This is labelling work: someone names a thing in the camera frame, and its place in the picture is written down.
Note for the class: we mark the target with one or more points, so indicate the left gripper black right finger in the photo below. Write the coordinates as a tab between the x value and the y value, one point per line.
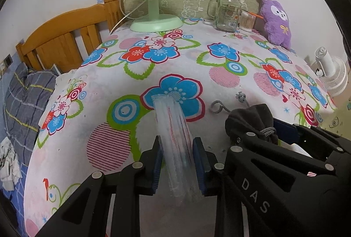
213	182

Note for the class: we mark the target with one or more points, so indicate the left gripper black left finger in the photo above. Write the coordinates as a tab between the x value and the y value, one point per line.
116	195

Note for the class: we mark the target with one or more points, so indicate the clear plastic sleeve pack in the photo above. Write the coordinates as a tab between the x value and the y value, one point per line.
176	143

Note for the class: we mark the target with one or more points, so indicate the dark grey drawstring pouch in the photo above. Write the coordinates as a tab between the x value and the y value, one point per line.
257	119

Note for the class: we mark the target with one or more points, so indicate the white cloth drawstring pouch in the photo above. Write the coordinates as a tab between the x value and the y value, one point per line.
295	148

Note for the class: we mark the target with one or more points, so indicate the yellow cartoon paper box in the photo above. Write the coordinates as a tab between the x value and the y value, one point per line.
339	122

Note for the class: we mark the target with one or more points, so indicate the white crumpled cloth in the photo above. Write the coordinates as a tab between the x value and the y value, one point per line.
10	173

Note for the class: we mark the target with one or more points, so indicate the floral tablecloth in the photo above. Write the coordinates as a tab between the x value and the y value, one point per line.
101	116

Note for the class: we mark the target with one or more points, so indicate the white standing fan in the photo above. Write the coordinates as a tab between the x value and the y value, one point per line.
334	73

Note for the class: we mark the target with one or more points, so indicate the grey plaid bedding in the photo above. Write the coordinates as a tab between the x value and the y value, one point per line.
25	102

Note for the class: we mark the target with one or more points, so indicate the toothpick jar orange lid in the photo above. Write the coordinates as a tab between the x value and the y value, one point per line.
247	20

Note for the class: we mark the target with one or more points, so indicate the purple plush bunny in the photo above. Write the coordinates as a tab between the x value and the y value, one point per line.
276	23

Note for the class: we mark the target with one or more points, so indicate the glass mason jar mug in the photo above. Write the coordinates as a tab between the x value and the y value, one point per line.
225	14

